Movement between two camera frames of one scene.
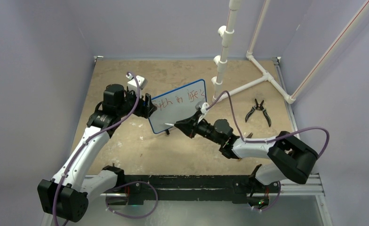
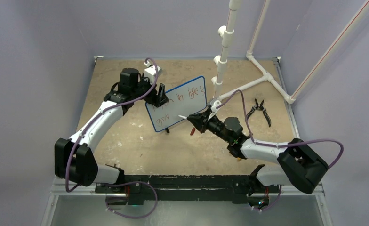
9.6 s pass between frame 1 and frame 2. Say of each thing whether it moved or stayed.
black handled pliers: stayed
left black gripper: moved
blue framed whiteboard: stayed
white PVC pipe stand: stayed
